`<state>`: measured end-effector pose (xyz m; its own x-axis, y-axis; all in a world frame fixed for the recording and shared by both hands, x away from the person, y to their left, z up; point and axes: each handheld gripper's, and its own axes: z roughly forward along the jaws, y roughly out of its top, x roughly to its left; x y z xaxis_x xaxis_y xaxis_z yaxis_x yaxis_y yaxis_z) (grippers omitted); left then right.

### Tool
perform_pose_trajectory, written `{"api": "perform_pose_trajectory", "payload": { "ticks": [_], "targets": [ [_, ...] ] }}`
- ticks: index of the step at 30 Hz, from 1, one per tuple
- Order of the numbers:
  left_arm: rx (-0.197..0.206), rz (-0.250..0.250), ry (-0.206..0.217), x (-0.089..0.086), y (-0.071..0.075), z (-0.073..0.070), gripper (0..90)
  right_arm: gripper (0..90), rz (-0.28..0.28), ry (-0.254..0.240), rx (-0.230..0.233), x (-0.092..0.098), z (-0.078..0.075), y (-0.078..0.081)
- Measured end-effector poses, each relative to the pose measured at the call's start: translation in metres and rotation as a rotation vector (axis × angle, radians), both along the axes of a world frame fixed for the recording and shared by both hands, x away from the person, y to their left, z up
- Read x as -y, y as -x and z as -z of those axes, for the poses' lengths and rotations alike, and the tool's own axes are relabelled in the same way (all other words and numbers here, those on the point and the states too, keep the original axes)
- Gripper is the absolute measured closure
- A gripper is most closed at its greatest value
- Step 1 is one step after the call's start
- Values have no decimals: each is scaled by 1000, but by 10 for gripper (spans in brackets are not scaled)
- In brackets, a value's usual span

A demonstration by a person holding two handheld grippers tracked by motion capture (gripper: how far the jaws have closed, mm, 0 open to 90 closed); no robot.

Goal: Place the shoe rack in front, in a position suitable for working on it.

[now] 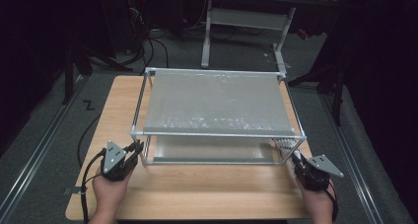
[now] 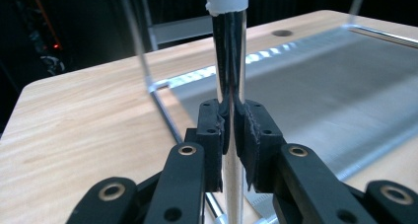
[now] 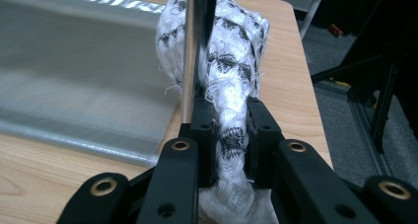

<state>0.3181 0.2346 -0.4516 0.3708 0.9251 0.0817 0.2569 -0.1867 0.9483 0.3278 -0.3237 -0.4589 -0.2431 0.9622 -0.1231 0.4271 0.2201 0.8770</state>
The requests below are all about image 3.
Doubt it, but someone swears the small red object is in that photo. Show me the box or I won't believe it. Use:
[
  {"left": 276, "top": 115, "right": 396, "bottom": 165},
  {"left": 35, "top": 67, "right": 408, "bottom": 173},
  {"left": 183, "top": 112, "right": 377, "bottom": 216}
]
[{"left": 327, "top": 23, "right": 345, "bottom": 38}]

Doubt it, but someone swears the aluminium floor rail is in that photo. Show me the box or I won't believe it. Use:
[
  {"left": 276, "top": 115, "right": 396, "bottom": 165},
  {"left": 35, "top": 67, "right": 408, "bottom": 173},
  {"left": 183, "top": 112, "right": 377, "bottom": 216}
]
[{"left": 313, "top": 82, "right": 393, "bottom": 178}]

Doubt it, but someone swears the yellow cable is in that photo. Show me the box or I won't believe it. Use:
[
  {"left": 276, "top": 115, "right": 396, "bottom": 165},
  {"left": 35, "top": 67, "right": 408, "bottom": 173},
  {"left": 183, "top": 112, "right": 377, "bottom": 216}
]
[{"left": 331, "top": 79, "right": 352, "bottom": 88}]

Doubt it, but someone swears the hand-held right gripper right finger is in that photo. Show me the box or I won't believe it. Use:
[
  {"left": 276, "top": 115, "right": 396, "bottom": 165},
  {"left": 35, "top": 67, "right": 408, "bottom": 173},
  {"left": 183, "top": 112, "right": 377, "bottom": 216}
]
[{"left": 245, "top": 97, "right": 379, "bottom": 224}]

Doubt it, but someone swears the silver two-tier shelf rack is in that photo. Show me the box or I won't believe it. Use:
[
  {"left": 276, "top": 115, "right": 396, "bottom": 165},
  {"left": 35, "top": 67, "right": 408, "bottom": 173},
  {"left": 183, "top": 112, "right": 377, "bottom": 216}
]
[{"left": 0, "top": 0, "right": 238, "bottom": 169}]

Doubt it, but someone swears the white grey-striped cloth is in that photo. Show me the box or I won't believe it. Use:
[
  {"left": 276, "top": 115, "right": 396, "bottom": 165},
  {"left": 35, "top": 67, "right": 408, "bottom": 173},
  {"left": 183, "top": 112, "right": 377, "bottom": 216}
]
[{"left": 154, "top": 0, "right": 280, "bottom": 224}]

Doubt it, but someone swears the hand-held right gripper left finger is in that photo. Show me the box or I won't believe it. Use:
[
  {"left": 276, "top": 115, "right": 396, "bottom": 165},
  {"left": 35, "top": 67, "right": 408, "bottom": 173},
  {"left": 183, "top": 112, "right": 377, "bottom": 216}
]
[{"left": 136, "top": 97, "right": 218, "bottom": 224}]

